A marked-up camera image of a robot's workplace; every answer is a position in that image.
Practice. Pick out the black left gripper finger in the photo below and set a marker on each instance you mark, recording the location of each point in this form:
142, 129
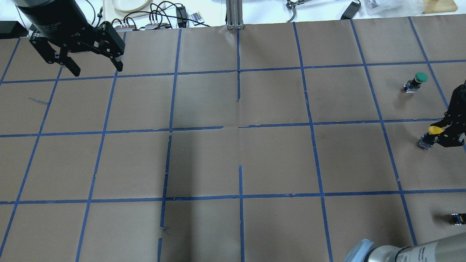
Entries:
118, 64
72, 67

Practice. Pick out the beige plate stack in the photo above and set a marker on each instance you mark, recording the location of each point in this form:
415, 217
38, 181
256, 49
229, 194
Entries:
117, 9

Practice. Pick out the black power adapter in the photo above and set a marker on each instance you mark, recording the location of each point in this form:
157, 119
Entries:
351, 11

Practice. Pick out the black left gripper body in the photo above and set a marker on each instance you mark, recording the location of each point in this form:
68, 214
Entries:
54, 22

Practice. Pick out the green push button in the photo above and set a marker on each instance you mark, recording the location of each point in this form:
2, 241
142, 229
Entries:
413, 85

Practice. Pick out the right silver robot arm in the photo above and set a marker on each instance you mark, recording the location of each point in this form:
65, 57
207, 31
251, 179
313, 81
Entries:
448, 249

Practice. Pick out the small black switch block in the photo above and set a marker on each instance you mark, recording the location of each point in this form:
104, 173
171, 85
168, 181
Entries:
458, 219

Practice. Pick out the metal reacher stick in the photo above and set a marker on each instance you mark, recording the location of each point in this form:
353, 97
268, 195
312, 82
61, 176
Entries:
291, 5

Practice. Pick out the aluminium frame post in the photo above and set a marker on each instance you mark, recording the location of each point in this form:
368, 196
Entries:
234, 15

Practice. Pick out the remote control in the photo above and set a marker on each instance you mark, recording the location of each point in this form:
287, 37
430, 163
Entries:
196, 17

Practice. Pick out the yellow push button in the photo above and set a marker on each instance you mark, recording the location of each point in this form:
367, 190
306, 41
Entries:
430, 137

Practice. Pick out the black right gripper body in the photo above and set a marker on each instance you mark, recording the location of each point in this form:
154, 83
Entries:
459, 103

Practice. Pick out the wooden cutting board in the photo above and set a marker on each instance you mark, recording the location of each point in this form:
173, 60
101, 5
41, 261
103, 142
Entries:
439, 6

